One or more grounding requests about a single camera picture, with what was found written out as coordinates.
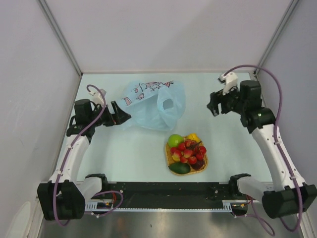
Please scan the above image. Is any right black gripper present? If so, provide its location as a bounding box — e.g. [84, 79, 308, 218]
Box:
[206, 83, 246, 117]

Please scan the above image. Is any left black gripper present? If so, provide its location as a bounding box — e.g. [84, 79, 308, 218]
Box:
[88, 101, 130, 127]

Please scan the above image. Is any light blue plastic bag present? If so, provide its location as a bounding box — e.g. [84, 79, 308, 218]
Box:
[116, 80, 186, 131]

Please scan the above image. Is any red cherry tomato bunch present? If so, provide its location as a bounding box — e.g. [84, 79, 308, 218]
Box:
[165, 139, 208, 166]

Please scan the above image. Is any green fake lime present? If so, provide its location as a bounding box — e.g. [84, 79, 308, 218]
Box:
[167, 134, 184, 147]

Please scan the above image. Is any woven bamboo tray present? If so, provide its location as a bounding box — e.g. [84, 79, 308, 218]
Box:
[165, 136, 209, 176]

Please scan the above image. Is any dark green fake avocado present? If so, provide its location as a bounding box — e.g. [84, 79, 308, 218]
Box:
[168, 162, 191, 175]

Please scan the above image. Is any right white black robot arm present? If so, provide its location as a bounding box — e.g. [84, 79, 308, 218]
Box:
[207, 80, 317, 219]

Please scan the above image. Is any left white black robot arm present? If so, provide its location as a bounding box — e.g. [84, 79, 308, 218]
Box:
[37, 99, 131, 221]

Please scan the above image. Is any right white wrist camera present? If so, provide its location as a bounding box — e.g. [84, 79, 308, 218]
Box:
[218, 72, 238, 95]

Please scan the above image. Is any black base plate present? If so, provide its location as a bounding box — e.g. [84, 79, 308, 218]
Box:
[89, 182, 251, 215]

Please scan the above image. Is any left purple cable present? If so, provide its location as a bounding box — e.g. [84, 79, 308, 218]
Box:
[53, 84, 124, 227]

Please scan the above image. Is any white slotted cable duct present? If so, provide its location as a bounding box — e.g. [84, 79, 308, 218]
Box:
[85, 201, 114, 213]

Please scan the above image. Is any aluminium frame rail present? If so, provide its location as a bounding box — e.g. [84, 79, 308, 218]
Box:
[39, 202, 317, 238]

